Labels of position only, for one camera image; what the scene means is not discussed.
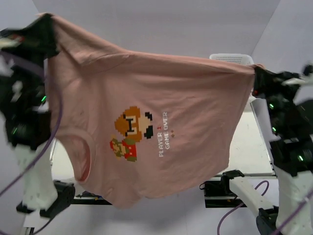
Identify pink printed t shirt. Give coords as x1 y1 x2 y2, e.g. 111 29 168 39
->
47 15 256 209

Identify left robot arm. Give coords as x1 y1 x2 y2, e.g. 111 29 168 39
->
0 13 75 219

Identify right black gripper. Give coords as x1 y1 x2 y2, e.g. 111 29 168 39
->
250 66 303 133

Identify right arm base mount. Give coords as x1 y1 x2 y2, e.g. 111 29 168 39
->
199 181 246 209

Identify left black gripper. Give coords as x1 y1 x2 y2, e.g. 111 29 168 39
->
0 12 63 101

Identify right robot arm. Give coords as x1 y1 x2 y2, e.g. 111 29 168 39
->
221 64 313 235

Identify white plastic basket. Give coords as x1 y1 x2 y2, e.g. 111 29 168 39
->
209 53 254 65

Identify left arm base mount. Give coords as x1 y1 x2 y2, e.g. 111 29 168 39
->
72 191 111 205

